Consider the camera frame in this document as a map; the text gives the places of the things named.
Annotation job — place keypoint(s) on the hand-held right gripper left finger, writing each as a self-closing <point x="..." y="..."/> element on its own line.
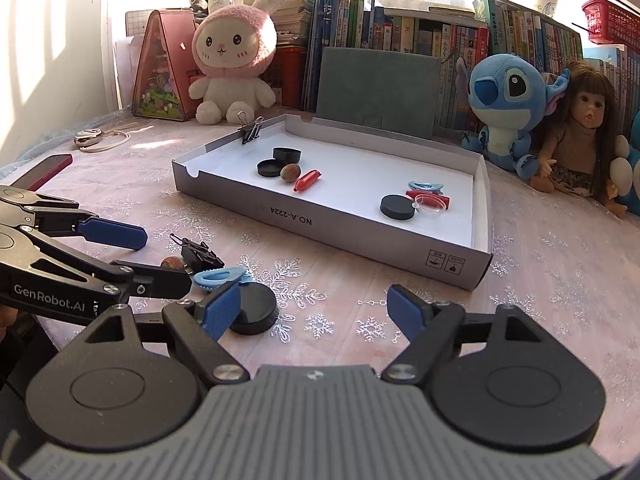
<point x="220" y="310"/>

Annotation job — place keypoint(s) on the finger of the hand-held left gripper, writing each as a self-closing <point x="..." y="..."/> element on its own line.
<point x="155" y="282"/>
<point x="115" y="235"/>

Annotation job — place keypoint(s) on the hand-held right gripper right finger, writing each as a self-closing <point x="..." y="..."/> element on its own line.
<point x="405" y="310"/>

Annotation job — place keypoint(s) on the brown walnut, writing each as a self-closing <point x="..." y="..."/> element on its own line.
<point x="172" y="262"/>
<point x="290" y="172"/>

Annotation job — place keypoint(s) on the blue plastic clip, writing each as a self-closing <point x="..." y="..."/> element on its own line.
<point x="425" y="186"/>
<point x="215" y="277"/>

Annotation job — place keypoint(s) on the glossy black disc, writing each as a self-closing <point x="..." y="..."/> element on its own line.
<point x="257" y="307"/>

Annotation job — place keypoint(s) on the matte black disc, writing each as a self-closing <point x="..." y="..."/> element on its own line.
<point x="396" y="207"/>

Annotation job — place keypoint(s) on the clear suction cup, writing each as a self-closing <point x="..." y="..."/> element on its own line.
<point x="430" y="205"/>

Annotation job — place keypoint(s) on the red plastic cap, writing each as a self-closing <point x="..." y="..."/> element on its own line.
<point x="445" y="202"/>

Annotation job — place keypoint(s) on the grey cardboard box lid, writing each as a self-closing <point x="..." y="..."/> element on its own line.
<point x="360" y="170"/>

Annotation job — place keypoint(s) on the red pointed capsule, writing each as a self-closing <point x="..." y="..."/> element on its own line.
<point x="306" y="181"/>

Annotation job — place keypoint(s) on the black binder clip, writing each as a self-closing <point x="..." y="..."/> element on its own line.
<point x="202" y="255"/>
<point x="250" y="134"/>

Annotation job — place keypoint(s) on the red phone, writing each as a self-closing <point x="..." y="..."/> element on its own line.
<point x="42" y="172"/>

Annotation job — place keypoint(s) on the pink triangular house box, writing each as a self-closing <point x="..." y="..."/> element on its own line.
<point x="160" y="60"/>

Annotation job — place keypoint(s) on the white grid board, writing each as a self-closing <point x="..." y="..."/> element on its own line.
<point x="136" y="25"/>

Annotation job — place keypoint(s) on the pink bunny plush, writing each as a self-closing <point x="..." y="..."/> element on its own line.
<point x="235" y="45"/>

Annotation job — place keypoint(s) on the teal board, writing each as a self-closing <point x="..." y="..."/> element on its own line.
<point x="375" y="85"/>

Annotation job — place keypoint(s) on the red box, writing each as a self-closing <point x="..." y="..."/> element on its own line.
<point x="290" y="75"/>

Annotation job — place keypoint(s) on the blue alien plush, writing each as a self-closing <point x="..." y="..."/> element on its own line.
<point x="505" y="85"/>

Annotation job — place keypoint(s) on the blue robot cat plush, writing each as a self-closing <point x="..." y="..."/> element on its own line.
<point x="625" y="170"/>

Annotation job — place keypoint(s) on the long-haired baby doll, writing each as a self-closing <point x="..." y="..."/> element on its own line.
<point x="585" y="105"/>

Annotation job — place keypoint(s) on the row of books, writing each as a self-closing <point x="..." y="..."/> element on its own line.
<point x="400" y="30"/>

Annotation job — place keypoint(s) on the stack of books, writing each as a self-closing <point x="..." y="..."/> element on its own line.
<point x="295" y="10"/>

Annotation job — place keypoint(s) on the red plastic basket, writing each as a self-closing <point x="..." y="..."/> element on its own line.
<point x="610" y="20"/>

